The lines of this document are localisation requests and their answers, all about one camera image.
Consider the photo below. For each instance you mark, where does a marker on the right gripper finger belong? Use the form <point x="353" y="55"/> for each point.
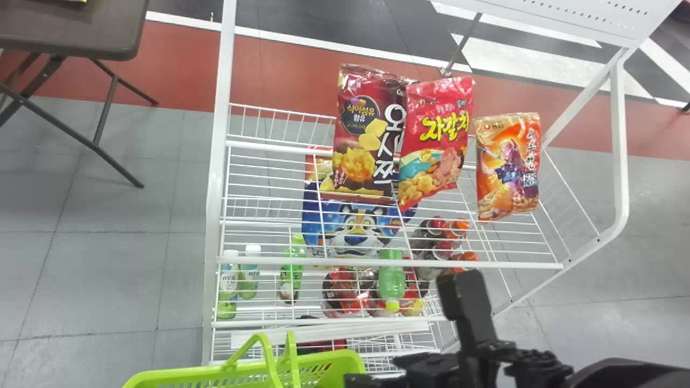
<point x="372" y="381"/>

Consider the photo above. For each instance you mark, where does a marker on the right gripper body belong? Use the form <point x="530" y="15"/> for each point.
<point x="436" y="369"/>

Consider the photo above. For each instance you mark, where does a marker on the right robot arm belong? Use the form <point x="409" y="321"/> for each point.
<point x="620" y="374"/>

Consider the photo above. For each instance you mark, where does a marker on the green basket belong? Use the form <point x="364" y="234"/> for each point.
<point x="323" y="369"/>

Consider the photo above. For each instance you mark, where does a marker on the dark bottle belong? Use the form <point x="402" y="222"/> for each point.
<point x="431" y="231"/>
<point x="459" y="229"/>

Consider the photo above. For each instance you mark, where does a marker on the blue cereal bag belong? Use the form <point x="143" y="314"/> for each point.
<point x="356" y="226"/>

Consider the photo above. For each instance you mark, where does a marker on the white green bottle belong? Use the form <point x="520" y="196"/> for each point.
<point x="228" y="285"/>
<point x="250" y="275"/>

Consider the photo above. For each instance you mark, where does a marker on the orange snack packet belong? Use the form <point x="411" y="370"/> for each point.
<point x="506" y="167"/>

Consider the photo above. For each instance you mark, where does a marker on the dark red snack packet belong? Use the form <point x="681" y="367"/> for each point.
<point x="366" y="134"/>

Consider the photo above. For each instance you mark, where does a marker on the dark side table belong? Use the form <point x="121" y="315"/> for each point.
<point x="64" y="27"/>

